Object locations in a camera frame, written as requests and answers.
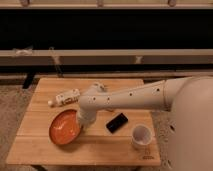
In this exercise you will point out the orange ceramic bowl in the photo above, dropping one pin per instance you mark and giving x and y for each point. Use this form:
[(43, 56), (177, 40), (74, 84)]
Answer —
[(64, 128)]

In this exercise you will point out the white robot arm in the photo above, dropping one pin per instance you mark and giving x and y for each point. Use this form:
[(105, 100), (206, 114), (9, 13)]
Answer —
[(189, 101)]

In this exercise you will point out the black smartphone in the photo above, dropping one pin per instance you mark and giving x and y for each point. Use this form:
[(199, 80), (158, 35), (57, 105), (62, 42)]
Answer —
[(116, 123)]

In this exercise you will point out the wooden table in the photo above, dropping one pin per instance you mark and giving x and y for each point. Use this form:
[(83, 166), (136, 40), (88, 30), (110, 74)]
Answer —
[(95, 147)]

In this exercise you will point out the white paper cup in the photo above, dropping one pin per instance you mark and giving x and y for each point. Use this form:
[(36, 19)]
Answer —
[(141, 136)]

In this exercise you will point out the black table leg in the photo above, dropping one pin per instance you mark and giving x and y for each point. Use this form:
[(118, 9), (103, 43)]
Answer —
[(28, 80)]

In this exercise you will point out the grey metal rail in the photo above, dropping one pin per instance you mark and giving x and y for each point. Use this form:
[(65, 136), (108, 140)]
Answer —
[(31, 57)]

